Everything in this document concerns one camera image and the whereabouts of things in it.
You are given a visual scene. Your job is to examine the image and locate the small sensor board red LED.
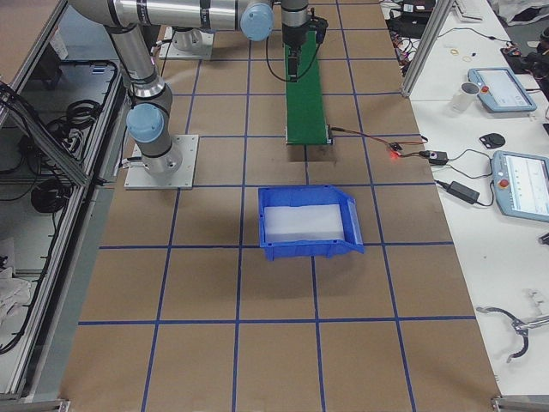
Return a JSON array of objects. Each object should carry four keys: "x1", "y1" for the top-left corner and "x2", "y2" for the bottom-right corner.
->
[{"x1": 387, "y1": 142, "x2": 403, "y2": 159}]

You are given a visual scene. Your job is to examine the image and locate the green conveyor belt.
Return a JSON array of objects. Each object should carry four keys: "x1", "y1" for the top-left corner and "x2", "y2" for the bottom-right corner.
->
[{"x1": 284, "y1": 30, "x2": 332, "y2": 146}]

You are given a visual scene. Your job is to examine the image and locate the white plastic cup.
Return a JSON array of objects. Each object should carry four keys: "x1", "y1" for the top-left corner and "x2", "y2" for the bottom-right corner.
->
[{"x1": 449, "y1": 82, "x2": 480, "y2": 113}]

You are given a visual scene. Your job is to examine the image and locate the upper teach pendant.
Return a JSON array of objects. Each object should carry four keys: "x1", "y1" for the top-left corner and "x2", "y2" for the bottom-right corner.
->
[{"x1": 468, "y1": 67, "x2": 537, "y2": 113}]

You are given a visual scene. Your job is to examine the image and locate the black power adapter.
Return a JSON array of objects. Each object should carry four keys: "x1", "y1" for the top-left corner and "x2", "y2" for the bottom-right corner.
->
[{"x1": 446, "y1": 181, "x2": 480, "y2": 204}]

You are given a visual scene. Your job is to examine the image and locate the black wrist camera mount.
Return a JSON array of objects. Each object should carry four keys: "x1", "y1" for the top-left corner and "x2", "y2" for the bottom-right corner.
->
[{"x1": 309, "y1": 15, "x2": 329, "y2": 45}]

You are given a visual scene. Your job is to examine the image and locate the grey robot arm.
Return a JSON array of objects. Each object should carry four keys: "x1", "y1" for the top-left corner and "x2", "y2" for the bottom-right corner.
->
[
  {"x1": 106, "y1": 25, "x2": 182, "y2": 175},
  {"x1": 69, "y1": 1, "x2": 275, "y2": 70}
]

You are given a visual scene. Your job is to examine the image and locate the red black conveyor cable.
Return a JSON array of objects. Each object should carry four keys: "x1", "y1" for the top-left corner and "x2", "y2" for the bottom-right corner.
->
[{"x1": 329, "y1": 124, "x2": 430, "y2": 152}]

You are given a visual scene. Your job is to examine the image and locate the lower teach pendant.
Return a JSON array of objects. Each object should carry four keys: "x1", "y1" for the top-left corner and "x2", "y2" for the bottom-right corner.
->
[{"x1": 491, "y1": 150, "x2": 548, "y2": 222}]

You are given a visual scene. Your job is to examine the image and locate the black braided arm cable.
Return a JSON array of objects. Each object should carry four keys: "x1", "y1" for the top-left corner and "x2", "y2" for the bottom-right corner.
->
[{"x1": 264, "y1": 25, "x2": 321, "y2": 82}]

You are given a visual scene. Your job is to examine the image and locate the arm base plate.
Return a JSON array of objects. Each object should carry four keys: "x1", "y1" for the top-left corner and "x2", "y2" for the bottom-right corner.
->
[
  {"x1": 124, "y1": 135, "x2": 199, "y2": 190},
  {"x1": 159, "y1": 27, "x2": 214, "y2": 60}
]

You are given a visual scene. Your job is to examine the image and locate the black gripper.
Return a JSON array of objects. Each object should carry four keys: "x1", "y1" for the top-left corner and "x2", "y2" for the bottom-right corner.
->
[{"x1": 282, "y1": 25, "x2": 309, "y2": 64}]

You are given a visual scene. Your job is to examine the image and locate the aluminium frame post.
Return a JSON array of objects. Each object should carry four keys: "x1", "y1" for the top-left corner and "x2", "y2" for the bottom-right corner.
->
[{"x1": 401, "y1": 0, "x2": 453, "y2": 98}]

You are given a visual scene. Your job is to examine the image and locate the white foam bin liner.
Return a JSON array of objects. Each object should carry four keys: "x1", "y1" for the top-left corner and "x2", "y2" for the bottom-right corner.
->
[{"x1": 263, "y1": 204, "x2": 345, "y2": 243}]

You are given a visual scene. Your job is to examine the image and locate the blue plastic bin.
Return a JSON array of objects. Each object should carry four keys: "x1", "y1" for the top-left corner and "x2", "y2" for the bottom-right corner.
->
[{"x1": 258, "y1": 185, "x2": 365, "y2": 261}]

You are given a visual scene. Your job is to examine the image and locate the teach pendant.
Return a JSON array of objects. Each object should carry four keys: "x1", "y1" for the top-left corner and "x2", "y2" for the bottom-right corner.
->
[
  {"x1": 491, "y1": 150, "x2": 548, "y2": 222},
  {"x1": 468, "y1": 67, "x2": 537, "y2": 113}
]

